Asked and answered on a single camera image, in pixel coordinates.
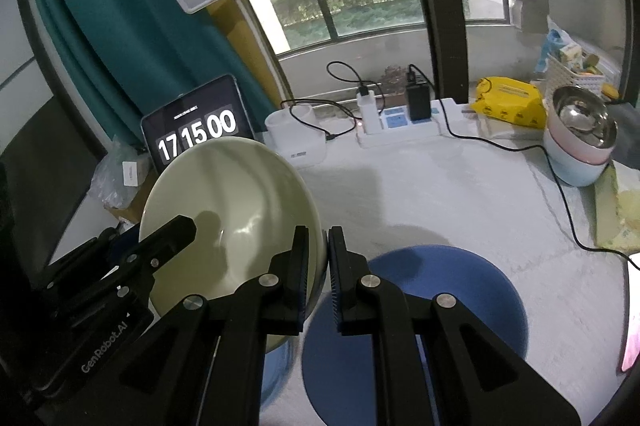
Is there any small white box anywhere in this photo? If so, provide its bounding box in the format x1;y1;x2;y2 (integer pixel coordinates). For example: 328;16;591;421
122;160;142;188

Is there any black lamp cable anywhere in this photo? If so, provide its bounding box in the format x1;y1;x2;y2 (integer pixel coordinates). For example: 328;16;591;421
280;99;361;142

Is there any pale yellow cloth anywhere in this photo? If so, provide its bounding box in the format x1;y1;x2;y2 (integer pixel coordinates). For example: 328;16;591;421
592;161;640;252

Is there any yellow wipes packet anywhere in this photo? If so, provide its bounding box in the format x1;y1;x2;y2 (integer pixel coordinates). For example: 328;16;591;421
472;76;548;129

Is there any cream bowl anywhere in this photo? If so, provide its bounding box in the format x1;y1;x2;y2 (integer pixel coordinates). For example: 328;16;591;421
138;141;328;354

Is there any teal curtain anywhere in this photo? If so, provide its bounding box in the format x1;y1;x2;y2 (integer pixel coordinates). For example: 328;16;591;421
22;0;271;147

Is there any pastel pot with steel insert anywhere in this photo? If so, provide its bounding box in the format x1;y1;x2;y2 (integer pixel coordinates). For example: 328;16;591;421
542;85;621;187

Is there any dark grey panel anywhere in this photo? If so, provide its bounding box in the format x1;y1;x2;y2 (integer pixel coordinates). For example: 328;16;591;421
0;0;108;277

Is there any white charger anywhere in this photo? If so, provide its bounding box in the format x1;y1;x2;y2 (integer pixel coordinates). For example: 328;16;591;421
356;87;383;132

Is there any clear plastic bag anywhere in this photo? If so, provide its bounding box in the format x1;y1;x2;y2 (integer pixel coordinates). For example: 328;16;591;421
90;136;151;209

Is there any long black cable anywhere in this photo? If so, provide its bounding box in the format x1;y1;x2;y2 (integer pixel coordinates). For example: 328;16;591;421
407;64;640;269

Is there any pink flat object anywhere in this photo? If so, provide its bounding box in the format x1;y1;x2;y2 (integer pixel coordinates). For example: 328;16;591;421
620;286;640;374

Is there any white woven basket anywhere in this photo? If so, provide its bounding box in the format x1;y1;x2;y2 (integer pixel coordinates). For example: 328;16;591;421
542;51;621;100

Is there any light blue bag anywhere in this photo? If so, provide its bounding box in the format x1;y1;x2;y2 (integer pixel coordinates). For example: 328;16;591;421
535;29;573;77

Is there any dark blue bowl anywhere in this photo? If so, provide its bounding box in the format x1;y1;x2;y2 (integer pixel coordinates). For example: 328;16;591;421
302;245;529;426

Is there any black charger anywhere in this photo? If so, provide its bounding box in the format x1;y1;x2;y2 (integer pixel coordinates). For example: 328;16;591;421
405;74;433;123

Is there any black tablet with clock display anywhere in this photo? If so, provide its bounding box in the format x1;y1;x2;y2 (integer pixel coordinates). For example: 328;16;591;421
140;74;256;174

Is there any white power strip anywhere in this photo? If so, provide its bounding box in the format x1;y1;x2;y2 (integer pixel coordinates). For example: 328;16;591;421
356;98;476;149

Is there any black charger cable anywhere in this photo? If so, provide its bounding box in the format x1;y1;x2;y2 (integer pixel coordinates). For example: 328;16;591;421
327;61;386;112

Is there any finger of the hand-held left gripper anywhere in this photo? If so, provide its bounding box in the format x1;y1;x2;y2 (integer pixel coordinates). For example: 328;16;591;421
42;229;121;292
107;215;197;302

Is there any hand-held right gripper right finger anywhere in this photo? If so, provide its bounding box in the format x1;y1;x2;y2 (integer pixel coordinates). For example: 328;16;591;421
327;226;583;426

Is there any light blue plate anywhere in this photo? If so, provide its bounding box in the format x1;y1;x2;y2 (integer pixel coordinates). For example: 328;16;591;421
260;338;303;412

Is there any black window frame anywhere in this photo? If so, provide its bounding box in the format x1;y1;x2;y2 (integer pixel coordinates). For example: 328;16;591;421
395;0;471;104

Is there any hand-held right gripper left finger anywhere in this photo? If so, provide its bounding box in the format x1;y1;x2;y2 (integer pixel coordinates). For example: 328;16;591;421
35;225;311;426

